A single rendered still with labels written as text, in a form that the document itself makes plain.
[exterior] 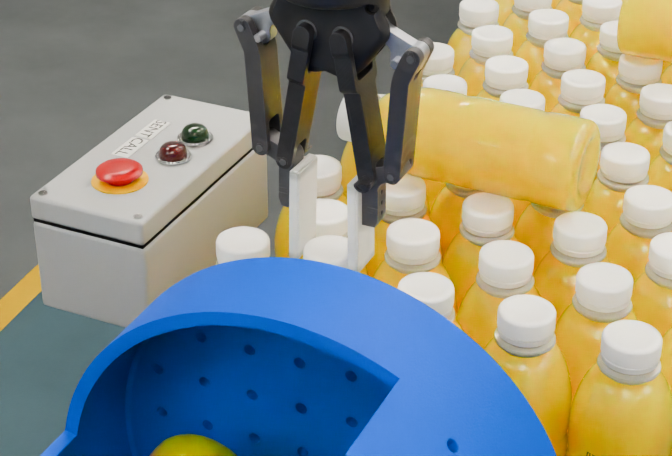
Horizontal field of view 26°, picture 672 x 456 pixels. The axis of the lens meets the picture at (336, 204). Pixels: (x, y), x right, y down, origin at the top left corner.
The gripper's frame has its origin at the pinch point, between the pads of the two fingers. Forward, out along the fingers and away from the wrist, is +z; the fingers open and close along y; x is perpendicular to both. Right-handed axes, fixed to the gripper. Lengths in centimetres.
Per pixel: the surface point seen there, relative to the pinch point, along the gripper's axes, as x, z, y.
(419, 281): 0.3, 3.8, 6.5
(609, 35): 47.8, 3.7, 6.4
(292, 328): -25.7, -9.5, 10.0
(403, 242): 4.6, 3.8, 3.5
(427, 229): 7.0, 3.8, 4.4
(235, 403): -20.4, 0.9, 3.6
